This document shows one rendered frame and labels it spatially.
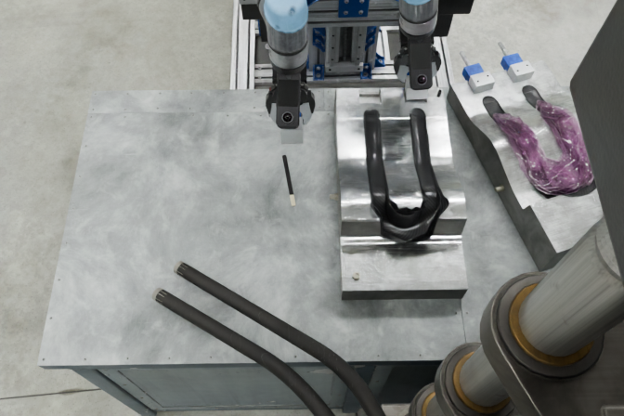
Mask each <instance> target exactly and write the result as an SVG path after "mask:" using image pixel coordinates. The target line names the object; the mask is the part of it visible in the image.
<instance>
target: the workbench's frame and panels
mask: <svg viewBox="0 0 624 416"><path fill-rule="evenodd" d="M442 361H443V360H438V361H368V362H347V363H348V364H349V365H350V366H351V367H352V368H353V369H354V370H355V371H356V372H357V373H358V374H359V376H360V377H361V378H362V379H363V380H364V382H365V383H366V384H367V386H368V387H369V388H370V390H371V391H372V393H373V394H374V396H375V397H376V399H377V400H378V402H379V404H380V406H382V404H410V403H411V401H412V400H413V398H414V397H415V396H416V395H417V393H418V392H419V391H420V390H421V389H423V388H424V387H425V386H426V385H428V384H431V383H434V382H435V377H436V372H437V369H438V367H439V366H440V364H441V363H442ZM286 364H287V365H288V366H289V367H291V368H292V369H293V370H294V371H296V372H297V373H298V374H299V375H300V376H301V377H302V378H303V379H304V380H305V381H306V382H307V383H308V384H309V385H310V386H311V387H312V388H313V389H314V390H315V391H316V392H317V393H318V395H319V396H320V397H321V398H322V400H323V401H324V402H325V403H326V404H327V406H328V407H329V408H330V409H342V411H343V413H357V412H358V410H359V409H362V407H361V406H360V404H359V402H358V400H357V399H356V397H355V396H354V394H353V393H352V392H351V390H350V389H349V388H348V387H347V386H346V384H345V383H344V382H343V381H342V380H341V379H340V378H339V377H338V376H337V375H336V374H335V373H334V372H333V371H332V370H330V369H329V368H328V367H327V366H325V365H324V364H323V363H321V362H297V363H286ZM39 367H41V368H43V369H45V370H63V369H70V370H73V371H75V372H76V373H78V374H79V375H81V376H82V377H84V378H85V379H86V380H87V381H89V382H90V383H92V384H94V385H95V386H97V387H99V388H100V389H102V390H103V391H105V392H106V393H108V394H109V395H111V396H112V397H114V398H116V399H117V400H119V401H120V402H122V403H123V404H125V406H127V407H129V408H130V409H132V410H134V411H135V412H137V413H138V414H140V415H141V416H155V415H156V414H157V411H186V410H309V408H308V407H307V406H306V405H305V404H304V402H303V401H302V400H301V399H300V398H299V397H298V396H297V395H296V394H295V393H294V392H293V391H292V390H291V389H290V388H289V387H288V386H287V385H286V384H285V383H284V382H283V381H281V380H280V379H279V378H278V377H276V376H275V375H274V374H273V373H271V372H270V371H269V370H267V369H266V368H264V367H262V366H261V365H259V364H258V363H227V364H156V365H85V366H39Z"/></svg>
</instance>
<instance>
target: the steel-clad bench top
mask: <svg viewBox="0 0 624 416"><path fill-rule="evenodd" d="M308 90H311V92H312V93H314V95H315V102H316V105H315V109H314V112H313V114H312V117H311V119H310V121H309V122H308V123H307V124H303V144H281V141H280V128H278V126H277V125H276V124H275V123H274V122H273V121H272V119H271V118H270V117H269V115H268V111H267V107H266V96H267V93H268V91H269V89H217V90H128V91H92V95H91V99H90V104H89V109H88V113H87V118H86V123H85V128H84V136H83V141H82V146H81V150H80V155H79V159H78V163H77V168H76V173H75V178H74V182H73V187H72V192H71V200H70V205H69V210H68V214H67V219H66V224H65V228H64V233H63V238H62V243H61V247H60V252H59V257H58V265H57V270H56V275H55V279H54V284H53V289H52V293H51V297H50V302H49V307H48V311H47V316H46V321H45V329H44V334H43V339H42V343H41V348H40V353H39V358H38V362H37V366H85V365H156V364H227V363H256V362H255V361H253V360H251V359H250V358H248V357H246V356H244V355H243V354H242V353H240V352H239V351H237V350H235V349H234V348H232V347H230V346H229V345H227V344H225V343H223V342H221V341H220V340H218V339H216V338H215V337H213V335H211V334H209V333H208V332H206V331H204V330H202V329H200V328H199V327H197V326H195V325H194V324H192V323H190V322H189V321H187V320H186V319H184V318H182V317H180V316H178V315H177V314H176V313H174V312H173V311H171V310H169V309H168V308H166V307H164V306H163V305H160V304H159V303H157V302H156V301H154V300H152V294H153V292H154V291H155V290H156V289H157V288H162V289H164V290H166V291H167V292H169V293H171V294H172V295H174V296H176V297H177V298H179V299H181V300H182V301H184V302H186V303H187V304H189V305H191V306H193V307H195V308H197V309H198V310H200V311H201V312H202V313H204V314H206V315H207V316H209V317H211V318H212V319H215V320H217V321H218V322H220V323H222V324H223V325H225V326H227V327H228V328H230V329H231V330H233V331H234V332H237V333H238V334H240V335H242V336H243V337H245V338H247V339H248V340H250V341H252V342H253V343H255V344H257V345H259V346H261V347H263V348H264V349H265V350H266V351H268V352H270V353H271V354H273V355H274V356H276V357H277V358H279V359H280V360H282V361H283V362H284V363H297V362H320V361H319V360H317V359H315V358H314V357H312V356H310V355H309V354H307V353H306V352H305V351H303V350H301V349H300V348H298V347H296V346H295V345H293V344H291V343H289V342H288V341H286V340H284V339H283V338H281V337H279V336H278V335H277V334H275V333H274V332H272V331H270V330H268V329H266V328H265V327H263V326H262V325H260V324H258V323H257V322H255V321H253V320H252V319H250V318H248V317H246V316H244V315H243V314H242V313H240V312H239V311H237V310H236V309H234V308H232V307H231V306H229V305H227V304H225V303H223V302H222V301H220V300H218V299H217V298H215V297H213V296H212V295H211V294H209V293H208V292H206V291H204V290H202V289H201V288H199V287H197V286H196V285H194V284H192V283H191V282H189V281H187V280H186V279H184V278H182V277H180V276H179V275H177V274H176V273H175V272H174V266H175V264H176V263H177V262H179V261H182V262H184V263H186V264H188V265H189V266H191V267H193V268H195V269H197V270H198V271H200V272H201V273H203V274H204V275H206V276H208V277H209V278H211V279H213V280H215V281H217V282H219V283H220V284H222V285H224V286H225V287H227V288H229V289H230V290H231V291H233V292H234V293H237V294H239V295H240V296H242V297H244V298H245V299H247V300H249V301H250V302H252V303H254V304H256V305H257V306H260V307H261V308H263V309H265V311H267V312H269V313H270V314H272V315H274V316H276V317H277V318H279V319H281V320H283V321H285V322H286V323H288V324H290V325H291V326H293V327H294V328H296V329H297V330H299V331H301V332H303V333H305V334H306V335H308V336H310V337H312V338H313V339H315V340H317V341H318V342H320V343H322V344H323V345H325V346H327V347H328V348H330V349H331V350H332V351H333V352H335V353H336V354H337V355H339V356H340V357H341V358H342V359H344V360H345V361H346V362H368V361H438V360H444V359H445V357H446V356H447V355H448V353H450V352H451V351H452V350H453V349H454V348H455V347H457V346H459V345H463V344H465V343H471V342H481V341H480V321H481V318H482V315H483V311H484V310H485V308H486V307H487V305H488V303H489V301H490V300H491V299H492V297H493V296H494V295H495V293H496V292H497V291H498V290H499V288H500V287H501V286H502V285H503V284H505V283H506V282H507V281H508V280H509V279H511V278H514V277H516V276H518V275H520V274H523V273H527V272H535V271H539V270H538V268H537V266H536V264H535V262H534V260H533V259H532V257H531V255H530V253H529V251H528V249H527V247H526V246H525V244H524V242H523V240H522V238H521V236H520V234H519V232H518V231H517V229H516V227H515V225H514V222H513V220H512V218H511V217H510V216H509V214H508V212H507V210H506V208H505V206H504V205H503V203H502V201H501V198H500V196H499V194H498V192H496V191H495V189H494V186H493V184H492V182H491V180H490V178H489V177H488V174H487V172H486V170H485V168H484V166H483V164H482V163H481V162H480V160H479V158H478V156H477V154H476V152H475V150H474V148H473V146H472V144H471V142H470V140H469V138H468V136H467V135H466V134H465V132H464V130H463V128H462V125H461V124H460V122H459V120H458V118H457V116H456V114H455V112H454V110H453V109H452V108H451V106H450V104H449V101H448V99H447V95H448V92H449V87H443V92H444V99H445V104H446V111H447V120H448V133H449V141H450V147H451V155H452V161H453V164H454V167H455V170H456V173H457V176H458V178H459V180H460V182H461V187H462V190H463V194H464V198H465V203H466V211H467V221H466V224H465V226H464V229H463V232H462V234H461V245H462V251H463V258H464V264H465V271H466V278H467V284H468V291H467V292H466V294H465V295H464V296H463V298H462V299H393V300H341V276H340V251H339V227H338V201H336V200H330V194H334V193H337V176H336V151H335V127H334V99H335V88H324V93H323V88H308ZM282 155H286V157H287V162H288V166H289V171H290V177H291V181H292V190H293V195H294V199H295V204H296V205H295V206H292V204H291V199H290V194H289V189H288V184H287V179H286V174H285V169H284V164H283V160H282ZM464 336H465V337H464Z"/></svg>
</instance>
